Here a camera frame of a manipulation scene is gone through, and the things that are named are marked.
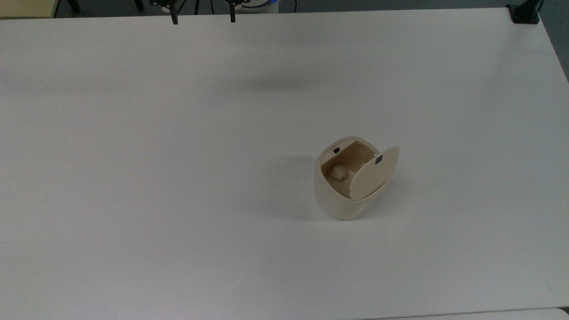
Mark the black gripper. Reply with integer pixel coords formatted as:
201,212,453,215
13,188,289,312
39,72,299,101
149,0,246,25

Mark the cream trash bin lid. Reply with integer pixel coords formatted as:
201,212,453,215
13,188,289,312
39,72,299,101
348,146,400,201

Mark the cream round trash bin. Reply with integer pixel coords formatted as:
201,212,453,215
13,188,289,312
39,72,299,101
313,136,388,220

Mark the light wooden furniture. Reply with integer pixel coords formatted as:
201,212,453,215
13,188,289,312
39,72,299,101
0,0,60,19

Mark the crumpled paper ball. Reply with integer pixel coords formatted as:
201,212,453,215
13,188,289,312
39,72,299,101
329,164,349,183

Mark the black table clamp mount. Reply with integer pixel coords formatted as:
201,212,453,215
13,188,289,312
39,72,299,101
507,0,544,24

